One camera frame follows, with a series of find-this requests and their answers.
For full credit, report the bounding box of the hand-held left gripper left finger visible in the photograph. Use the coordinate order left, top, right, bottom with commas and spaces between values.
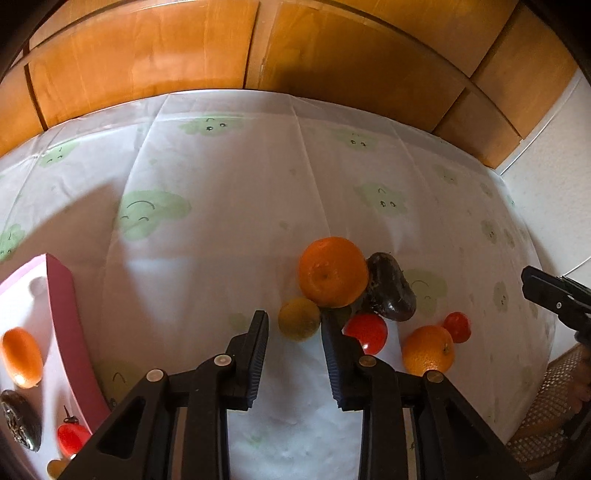
58, 310, 269, 480

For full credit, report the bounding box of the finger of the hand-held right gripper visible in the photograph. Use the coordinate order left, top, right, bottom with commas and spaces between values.
521, 266, 591, 324

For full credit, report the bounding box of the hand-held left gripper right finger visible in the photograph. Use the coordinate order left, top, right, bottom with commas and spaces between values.
322, 314, 532, 480

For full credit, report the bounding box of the orange with green leaf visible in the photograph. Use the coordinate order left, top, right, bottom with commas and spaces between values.
298, 236, 370, 310

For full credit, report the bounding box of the dark brown oblong fruit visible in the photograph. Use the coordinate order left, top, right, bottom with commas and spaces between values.
362, 252, 417, 322

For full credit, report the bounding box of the round orange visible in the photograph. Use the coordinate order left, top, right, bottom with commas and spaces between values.
402, 325, 455, 377

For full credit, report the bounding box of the red tomato with stem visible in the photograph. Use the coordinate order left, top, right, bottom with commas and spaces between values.
57, 406, 92, 455

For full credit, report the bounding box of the pink and white cardboard box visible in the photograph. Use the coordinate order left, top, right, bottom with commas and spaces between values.
0, 252, 112, 480

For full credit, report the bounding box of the oval orange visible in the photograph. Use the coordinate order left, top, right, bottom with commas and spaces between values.
1, 327, 44, 388

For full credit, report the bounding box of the dark speckled round fruit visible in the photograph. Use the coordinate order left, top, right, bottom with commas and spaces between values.
0, 389, 42, 452

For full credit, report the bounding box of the woven cane chair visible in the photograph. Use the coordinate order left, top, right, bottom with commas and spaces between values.
505, 344, 591, 474

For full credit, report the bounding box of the cloud print tablecloth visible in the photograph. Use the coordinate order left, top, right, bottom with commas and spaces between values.
0, 90, 557, 480

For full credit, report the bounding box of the wooden panelled wardrobe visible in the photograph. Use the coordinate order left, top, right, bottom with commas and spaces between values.
0, 0, 583, 169

